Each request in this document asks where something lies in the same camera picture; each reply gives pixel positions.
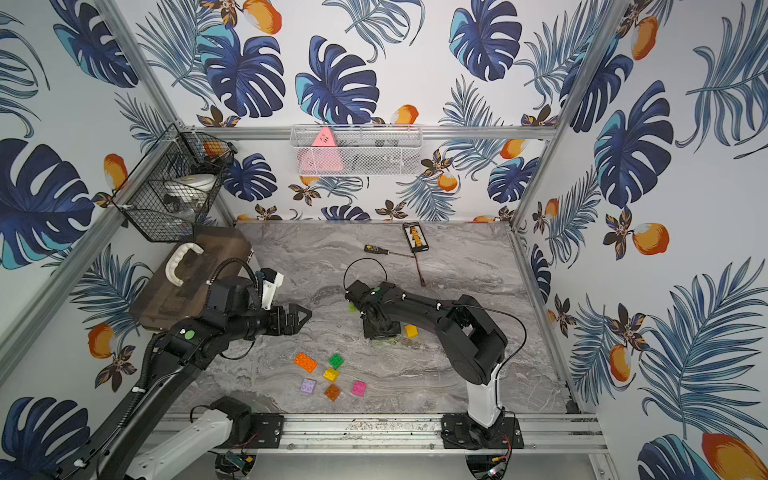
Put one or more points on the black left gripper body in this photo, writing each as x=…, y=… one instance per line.
x=278, y=319

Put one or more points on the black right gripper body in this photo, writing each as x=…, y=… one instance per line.
x=378, y=331

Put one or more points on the pink square lego brick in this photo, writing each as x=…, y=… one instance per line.
x=359, y=388

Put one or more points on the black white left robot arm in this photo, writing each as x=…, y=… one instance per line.
x=233, y=310

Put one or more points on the yellow lego brick near arm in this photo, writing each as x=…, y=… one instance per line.
x=411, y=330

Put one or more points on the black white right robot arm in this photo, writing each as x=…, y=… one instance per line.
x=471, y=340

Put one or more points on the orange long lego brick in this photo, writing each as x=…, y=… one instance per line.
x=305, y=362

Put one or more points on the green square lego brick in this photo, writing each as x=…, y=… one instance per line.
x=336, y=361

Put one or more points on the yellow sloped lego brick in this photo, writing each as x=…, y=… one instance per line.
x=331, y=374

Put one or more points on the purple square lego brick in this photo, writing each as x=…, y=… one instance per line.
x=308, y=386

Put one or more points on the brown square lego brick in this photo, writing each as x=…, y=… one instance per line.
x=332, y=392

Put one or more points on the black yellow screwdriver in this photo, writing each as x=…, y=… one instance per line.
x=377, y=250

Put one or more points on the brown translucent tool case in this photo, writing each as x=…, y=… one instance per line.
x=178, y=289

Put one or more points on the black screwdriver bit case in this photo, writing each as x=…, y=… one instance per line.
x=415, y=237

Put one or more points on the white object in basket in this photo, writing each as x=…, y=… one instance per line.
x=193, y=188

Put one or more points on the pink triangular object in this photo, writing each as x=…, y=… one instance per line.
x=322, y=156

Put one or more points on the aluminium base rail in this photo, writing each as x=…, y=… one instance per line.
x=418, y=434

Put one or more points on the black wire basket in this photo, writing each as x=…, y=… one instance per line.
x=142, y=198

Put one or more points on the white wire wall shelf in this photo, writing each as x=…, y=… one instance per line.
x=369, y=150

